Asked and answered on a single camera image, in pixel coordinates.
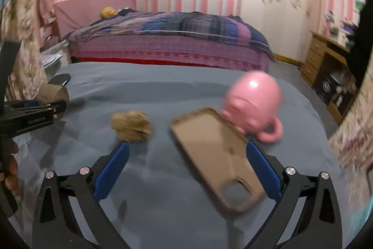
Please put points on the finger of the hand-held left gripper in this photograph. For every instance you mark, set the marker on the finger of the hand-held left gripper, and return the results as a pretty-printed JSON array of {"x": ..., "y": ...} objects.
[{"x": 43, "y": 106}]

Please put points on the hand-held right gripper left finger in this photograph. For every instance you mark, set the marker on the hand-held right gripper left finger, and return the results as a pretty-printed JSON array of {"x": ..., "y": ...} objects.
[{"x": 112, "y": 170}]

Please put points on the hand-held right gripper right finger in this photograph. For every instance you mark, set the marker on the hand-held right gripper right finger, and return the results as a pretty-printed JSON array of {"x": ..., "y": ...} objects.
[{"x": 263, "y": 170}]

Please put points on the cardboard tube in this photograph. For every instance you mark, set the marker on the cardboard tube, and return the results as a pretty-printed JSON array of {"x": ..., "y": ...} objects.
[{"x": 54, "y": 93}]

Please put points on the brown paper ball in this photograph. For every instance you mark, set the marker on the brown paper ball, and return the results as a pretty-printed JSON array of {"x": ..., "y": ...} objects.
[{"x": 131, "y": 125}]

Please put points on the person's left hand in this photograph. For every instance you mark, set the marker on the person's left hand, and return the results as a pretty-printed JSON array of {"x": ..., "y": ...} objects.
[{"x": 12, "y": 167}]

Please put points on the black phone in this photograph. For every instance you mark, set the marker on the black phone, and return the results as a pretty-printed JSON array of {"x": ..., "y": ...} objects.
[{"x": 59, "y": 79}]

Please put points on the stack of papers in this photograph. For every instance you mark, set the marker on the stack of papers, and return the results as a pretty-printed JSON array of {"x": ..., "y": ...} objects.
[{"x": 52, "y": 60}]

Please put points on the floral fabric cover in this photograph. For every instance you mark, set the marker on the floral fabric cover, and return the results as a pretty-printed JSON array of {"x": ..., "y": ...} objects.
[{"x": 20, "y": 21}]

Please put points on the tan phone case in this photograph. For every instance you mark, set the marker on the tan phone case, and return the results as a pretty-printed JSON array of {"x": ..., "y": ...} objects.
[{"x": 209, "y": 149}]

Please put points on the pink mug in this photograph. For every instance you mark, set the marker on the pink mug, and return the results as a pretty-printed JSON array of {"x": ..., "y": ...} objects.
[{"x": 253, "y": 100}]

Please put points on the floral curtain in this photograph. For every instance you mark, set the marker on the floral curtain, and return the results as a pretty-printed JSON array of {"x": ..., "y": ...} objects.
[{"x": 355, "y": 126}]

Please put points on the black safe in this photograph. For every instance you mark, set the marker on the black safe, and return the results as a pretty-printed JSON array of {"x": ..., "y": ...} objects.
[{"x": 325, "y": 87}]

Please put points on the yellow plush toy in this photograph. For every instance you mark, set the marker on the yellow plush toy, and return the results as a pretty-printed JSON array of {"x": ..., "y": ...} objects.
[{"x": 108, "y": 12}]

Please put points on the wooden desk with drawers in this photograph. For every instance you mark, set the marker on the wooden desk with drawers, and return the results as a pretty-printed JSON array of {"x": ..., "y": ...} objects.
[{"x": 317, "y": 53}]

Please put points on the bed with purple cover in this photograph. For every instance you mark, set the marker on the bed with purple cover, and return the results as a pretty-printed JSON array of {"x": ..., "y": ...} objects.
[{"x": 163, "y": 44}]

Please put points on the white wardrobe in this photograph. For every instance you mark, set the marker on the white wardrobe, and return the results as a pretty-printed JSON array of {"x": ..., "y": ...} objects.
[{"x": 276, "y": 18}]

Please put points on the plaid blanket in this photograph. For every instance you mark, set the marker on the plaid blanket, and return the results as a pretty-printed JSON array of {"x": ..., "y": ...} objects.
[{"x": 180, "y": 25}]

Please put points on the ornaments on desk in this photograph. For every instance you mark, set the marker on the ornaments on desk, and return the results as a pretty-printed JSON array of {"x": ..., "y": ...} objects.
[{"x": 338, "y": 27}]

